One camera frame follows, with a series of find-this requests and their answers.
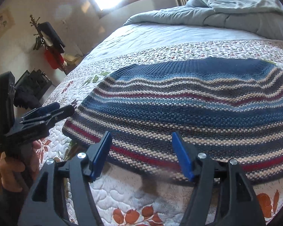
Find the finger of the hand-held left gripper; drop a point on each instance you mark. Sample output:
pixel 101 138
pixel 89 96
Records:
pixel 63 113
pixel 47 109

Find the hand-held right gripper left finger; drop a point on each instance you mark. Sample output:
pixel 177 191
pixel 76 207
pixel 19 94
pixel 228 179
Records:
pixel 100 155

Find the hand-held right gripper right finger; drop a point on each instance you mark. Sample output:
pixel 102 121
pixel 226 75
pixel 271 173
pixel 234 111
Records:
pixel 184 157

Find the striped knit sweater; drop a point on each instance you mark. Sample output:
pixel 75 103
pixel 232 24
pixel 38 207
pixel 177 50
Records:
pixel 179 103

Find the person's left forearm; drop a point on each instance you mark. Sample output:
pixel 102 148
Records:
pixel 7 208

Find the person's left hand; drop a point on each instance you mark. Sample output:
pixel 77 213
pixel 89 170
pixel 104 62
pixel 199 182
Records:
pixel 9 171

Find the floral quilted bedspread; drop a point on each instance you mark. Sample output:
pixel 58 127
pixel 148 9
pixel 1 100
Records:
pixel 122 197

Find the red hanging bag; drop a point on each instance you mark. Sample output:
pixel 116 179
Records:
pixel 53 60

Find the black hanging coat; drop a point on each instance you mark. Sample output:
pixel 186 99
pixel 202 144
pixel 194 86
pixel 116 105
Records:
pixel 51 35

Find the wooden coat rack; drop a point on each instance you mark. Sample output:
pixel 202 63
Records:
pixel 35 28

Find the pale quilted mattress pad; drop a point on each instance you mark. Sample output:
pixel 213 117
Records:
pixel 155 37

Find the grey-blue comforter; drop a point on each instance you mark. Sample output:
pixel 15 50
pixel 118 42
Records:
pixel 226 11

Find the framed wall picture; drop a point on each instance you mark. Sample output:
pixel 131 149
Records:
pixel 1 24

